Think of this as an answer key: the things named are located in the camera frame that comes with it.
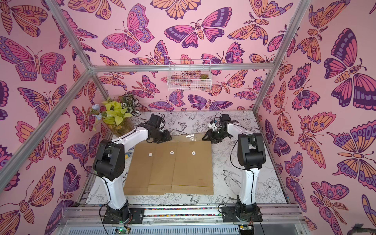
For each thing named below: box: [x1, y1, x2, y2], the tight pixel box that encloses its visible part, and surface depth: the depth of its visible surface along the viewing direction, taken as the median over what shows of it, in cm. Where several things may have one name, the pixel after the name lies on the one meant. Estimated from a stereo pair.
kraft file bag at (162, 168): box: [147, 141, 178, 196], surface depth 92 cm
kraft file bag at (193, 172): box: [170, 132, 214, 196], surface depth 90 cm
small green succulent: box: [198, 73, 210, 80], surface depth 95 cm
